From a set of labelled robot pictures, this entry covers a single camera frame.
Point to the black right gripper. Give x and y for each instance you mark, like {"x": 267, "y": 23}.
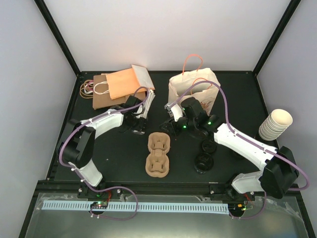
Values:
{"x": 171, "y": 126}

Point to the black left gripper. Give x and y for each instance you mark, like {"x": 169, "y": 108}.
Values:
{"x": 141, "y": 127}

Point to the black plastic cup lid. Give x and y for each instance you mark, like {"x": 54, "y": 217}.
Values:
{"x": 208, "y": 146}

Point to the printed white paper bag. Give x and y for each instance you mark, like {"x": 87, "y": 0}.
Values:
{"x": 197, "y": 83}

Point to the brown pulp cup carrier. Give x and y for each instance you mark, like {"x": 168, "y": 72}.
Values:
{"x": 157, "y": 162}

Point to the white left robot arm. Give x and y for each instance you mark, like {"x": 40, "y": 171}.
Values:
{"x": 76, "y": 145}

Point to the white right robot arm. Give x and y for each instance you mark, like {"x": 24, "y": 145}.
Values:
{"x": 276, "y": 172}

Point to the orange kraft paper bag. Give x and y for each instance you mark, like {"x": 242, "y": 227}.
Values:
{"x": 126, "y": 82}

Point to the brown kraft paper bag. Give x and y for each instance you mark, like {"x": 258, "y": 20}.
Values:
{"x": 97, "y": 90}

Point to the stack of paper cups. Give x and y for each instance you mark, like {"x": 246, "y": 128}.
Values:
{"x": 275, "y": 124}

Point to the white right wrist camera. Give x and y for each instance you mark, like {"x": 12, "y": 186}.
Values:
{"x": 174, "y": 111}

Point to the white slotted cable rail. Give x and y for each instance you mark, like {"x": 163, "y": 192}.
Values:
{"x": 159, "y": 207}

